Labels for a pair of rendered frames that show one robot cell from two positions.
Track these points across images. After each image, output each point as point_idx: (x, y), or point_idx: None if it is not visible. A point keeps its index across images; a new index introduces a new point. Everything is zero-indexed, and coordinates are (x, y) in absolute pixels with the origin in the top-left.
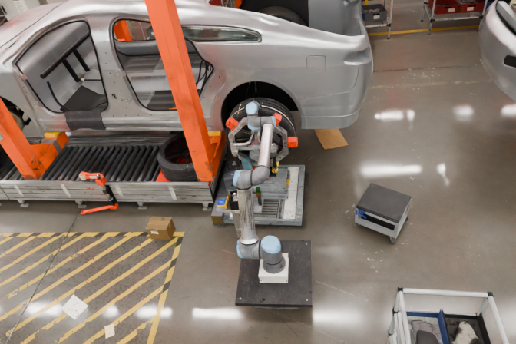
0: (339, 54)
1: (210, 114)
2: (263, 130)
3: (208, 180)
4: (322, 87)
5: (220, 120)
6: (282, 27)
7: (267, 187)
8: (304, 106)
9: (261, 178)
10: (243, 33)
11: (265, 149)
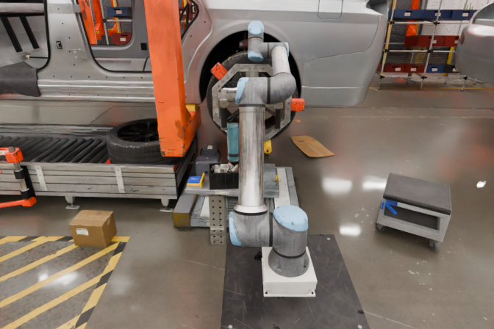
0: None
1: (186, 78)
2: (275, 51)
3: (176, 155)
4: (334, 42)
5: (198, 88)
6: None
7: None
8: (307, 70)
9: (285, 87)
10: None
11: (283, 62)
